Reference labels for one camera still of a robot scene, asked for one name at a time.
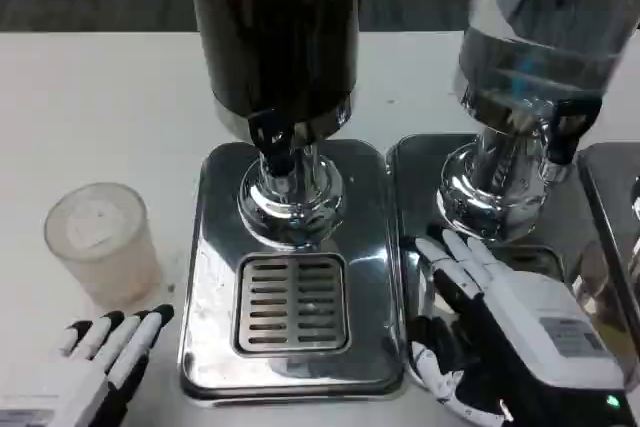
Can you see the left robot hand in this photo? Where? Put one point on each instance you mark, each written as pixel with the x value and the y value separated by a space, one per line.
pixel 45 387

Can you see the black tap of dark dispenser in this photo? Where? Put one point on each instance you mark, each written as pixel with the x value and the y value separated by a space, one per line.
pixel 270 137

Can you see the clear ribbed glass cup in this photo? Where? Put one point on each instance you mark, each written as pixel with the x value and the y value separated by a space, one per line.
pixel 100 247

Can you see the dark drink dispenser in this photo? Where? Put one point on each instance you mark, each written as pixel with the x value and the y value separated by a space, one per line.
pixel 280 27

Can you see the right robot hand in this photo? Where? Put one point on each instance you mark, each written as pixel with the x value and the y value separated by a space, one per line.
pixel 525 317

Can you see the black tap of water dispenser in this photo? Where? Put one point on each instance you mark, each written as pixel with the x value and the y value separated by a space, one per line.
pixel 570 122

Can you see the clear water dispenser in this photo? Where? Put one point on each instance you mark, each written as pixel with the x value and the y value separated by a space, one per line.
pixel 540 47

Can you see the steel base at picture edge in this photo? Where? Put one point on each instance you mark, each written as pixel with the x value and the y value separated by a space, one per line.
pixel 612 207

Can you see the steel base of dark dispenser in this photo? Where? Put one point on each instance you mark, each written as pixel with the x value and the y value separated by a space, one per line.
pixel 370 257

